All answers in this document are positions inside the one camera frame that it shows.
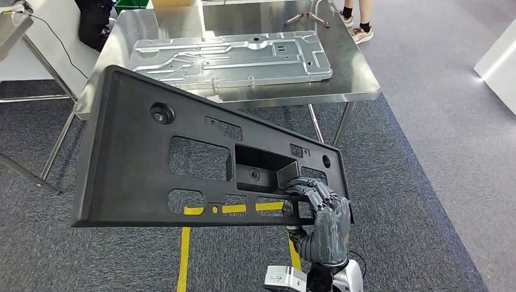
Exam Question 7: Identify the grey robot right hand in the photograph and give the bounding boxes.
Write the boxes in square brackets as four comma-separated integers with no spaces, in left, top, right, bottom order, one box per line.
[284,176,352,268]

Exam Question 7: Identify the person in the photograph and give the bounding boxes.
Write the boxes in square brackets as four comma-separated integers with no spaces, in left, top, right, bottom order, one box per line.
[338,0,375,44]

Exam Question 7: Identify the metal trays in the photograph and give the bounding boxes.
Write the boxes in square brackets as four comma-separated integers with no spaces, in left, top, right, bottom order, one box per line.
[128,30,334,90]

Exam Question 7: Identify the long thin black cable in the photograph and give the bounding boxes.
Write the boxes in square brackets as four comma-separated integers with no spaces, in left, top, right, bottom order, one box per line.
[28,14,89,80]

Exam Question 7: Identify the white panel board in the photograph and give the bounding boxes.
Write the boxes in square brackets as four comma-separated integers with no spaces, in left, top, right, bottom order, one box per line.
[0,0,102,99]

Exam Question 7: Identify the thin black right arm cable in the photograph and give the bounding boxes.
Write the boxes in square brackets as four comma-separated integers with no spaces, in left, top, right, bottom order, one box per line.
[348,249,367,279]

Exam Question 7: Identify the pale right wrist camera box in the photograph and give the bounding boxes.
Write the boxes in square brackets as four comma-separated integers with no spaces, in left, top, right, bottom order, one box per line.
[263,266,308,292]

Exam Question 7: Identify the yellow floor tape square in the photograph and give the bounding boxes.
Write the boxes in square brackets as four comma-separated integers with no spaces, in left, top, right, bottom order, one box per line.
[176,201,303,292]

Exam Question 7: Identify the black plastic licence plate panel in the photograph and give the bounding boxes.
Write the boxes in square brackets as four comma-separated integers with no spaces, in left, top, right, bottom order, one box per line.
[71,65,355,229]

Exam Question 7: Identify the green plastic crate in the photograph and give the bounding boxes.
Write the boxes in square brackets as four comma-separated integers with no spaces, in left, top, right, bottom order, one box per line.
[114,0,150,15]

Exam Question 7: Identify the stainless steel workbench table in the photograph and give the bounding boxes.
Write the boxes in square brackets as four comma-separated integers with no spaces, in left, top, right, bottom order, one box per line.
[74,0,382,148]

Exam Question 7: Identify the white cabinet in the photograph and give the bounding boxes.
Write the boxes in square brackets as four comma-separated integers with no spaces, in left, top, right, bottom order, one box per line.
[473,18,516,116]

